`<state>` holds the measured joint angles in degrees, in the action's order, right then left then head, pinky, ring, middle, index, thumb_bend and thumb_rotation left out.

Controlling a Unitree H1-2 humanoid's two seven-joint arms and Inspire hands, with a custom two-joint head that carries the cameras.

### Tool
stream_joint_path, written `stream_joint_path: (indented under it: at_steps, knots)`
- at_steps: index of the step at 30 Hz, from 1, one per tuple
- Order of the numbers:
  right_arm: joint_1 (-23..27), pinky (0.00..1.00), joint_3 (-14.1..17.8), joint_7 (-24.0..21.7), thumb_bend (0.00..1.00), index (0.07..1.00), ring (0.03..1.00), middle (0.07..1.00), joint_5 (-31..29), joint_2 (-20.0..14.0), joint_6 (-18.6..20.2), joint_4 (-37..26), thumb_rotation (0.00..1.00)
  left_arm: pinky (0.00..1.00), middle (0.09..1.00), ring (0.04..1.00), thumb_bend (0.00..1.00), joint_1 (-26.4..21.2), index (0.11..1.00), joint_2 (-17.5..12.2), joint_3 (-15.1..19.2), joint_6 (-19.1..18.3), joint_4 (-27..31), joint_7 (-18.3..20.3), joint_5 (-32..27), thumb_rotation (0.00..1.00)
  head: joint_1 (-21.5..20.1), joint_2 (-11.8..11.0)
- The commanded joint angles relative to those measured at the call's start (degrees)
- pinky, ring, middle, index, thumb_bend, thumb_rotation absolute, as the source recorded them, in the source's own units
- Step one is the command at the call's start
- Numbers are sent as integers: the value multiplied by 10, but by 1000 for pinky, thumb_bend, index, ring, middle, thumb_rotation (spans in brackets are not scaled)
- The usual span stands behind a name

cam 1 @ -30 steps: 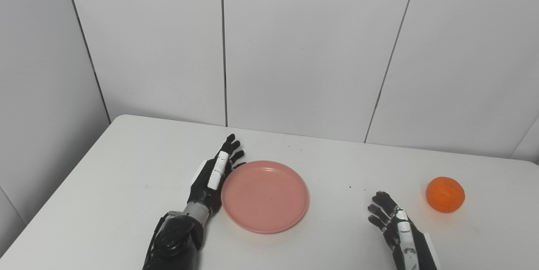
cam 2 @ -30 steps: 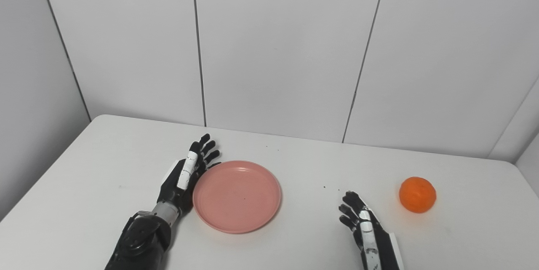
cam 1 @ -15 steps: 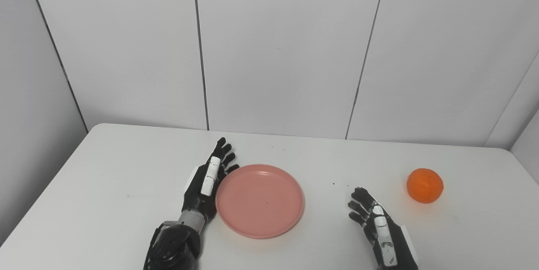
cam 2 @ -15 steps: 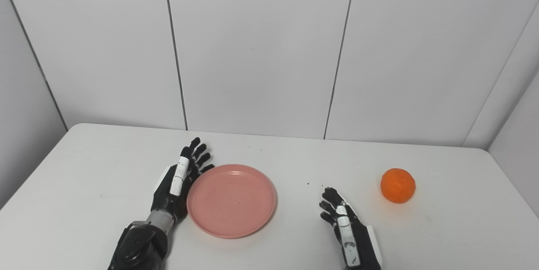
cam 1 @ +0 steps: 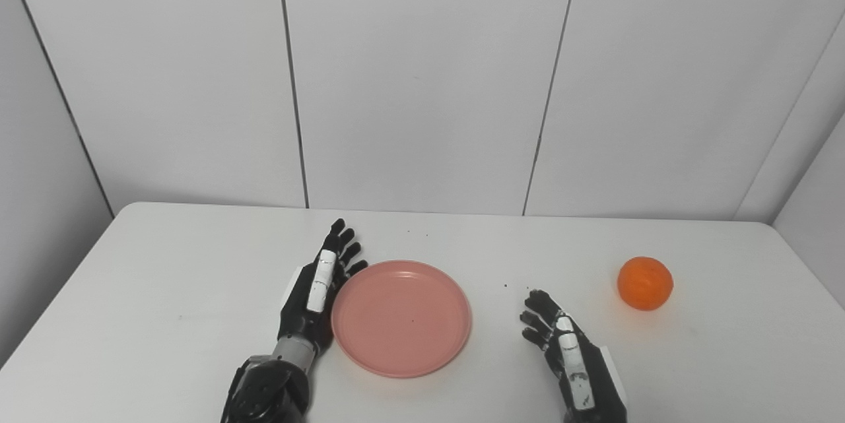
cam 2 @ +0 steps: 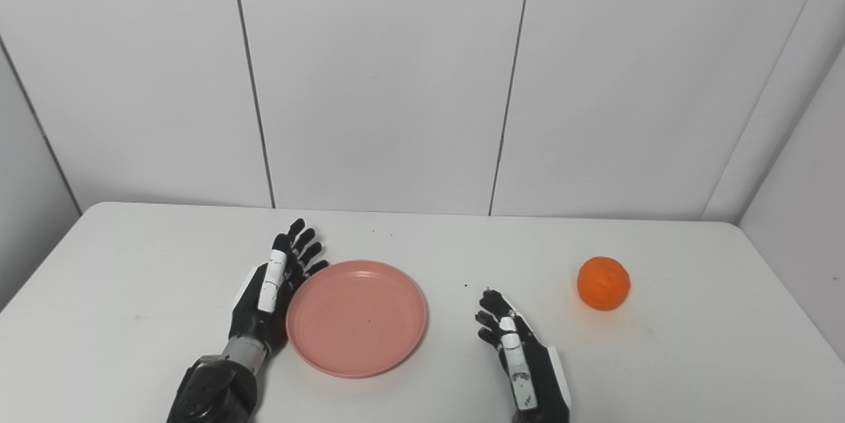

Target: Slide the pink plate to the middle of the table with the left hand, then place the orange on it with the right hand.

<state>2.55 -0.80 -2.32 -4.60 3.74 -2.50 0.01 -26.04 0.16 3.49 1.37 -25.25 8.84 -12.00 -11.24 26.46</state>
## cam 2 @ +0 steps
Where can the orange fruit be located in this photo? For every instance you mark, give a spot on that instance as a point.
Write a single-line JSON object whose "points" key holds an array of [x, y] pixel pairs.
{"points": [[603, 283]]}

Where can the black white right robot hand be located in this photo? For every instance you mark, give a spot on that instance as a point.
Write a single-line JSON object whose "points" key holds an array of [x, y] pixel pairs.
{"points": [[538, 377]]}

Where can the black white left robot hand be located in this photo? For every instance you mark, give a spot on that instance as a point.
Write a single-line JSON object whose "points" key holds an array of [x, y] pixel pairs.
{"points": [[249, 317]]}

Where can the pink round plate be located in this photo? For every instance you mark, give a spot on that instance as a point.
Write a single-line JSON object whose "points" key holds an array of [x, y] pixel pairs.
{"points": [[356, 319]]}

